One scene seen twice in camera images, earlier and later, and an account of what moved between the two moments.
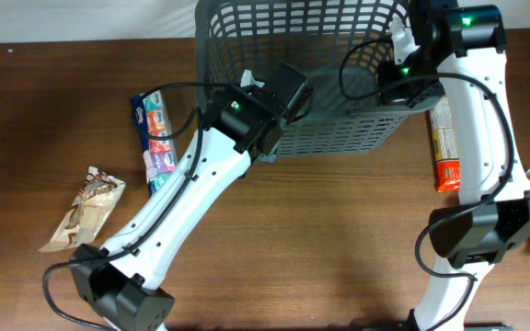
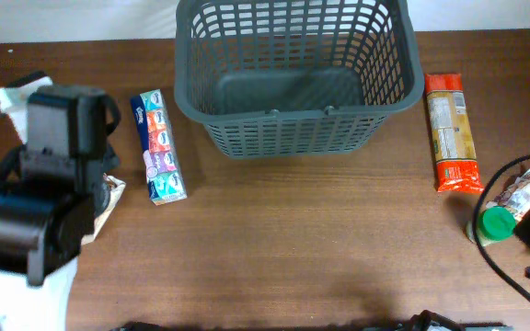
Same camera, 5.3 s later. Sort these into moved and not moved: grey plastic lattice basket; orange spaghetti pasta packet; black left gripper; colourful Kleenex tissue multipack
Moved: grey plastic lattice basket; black left gripper
Not moved: orange spaghetti pasta packet; colourful Kleenex tissue multipack
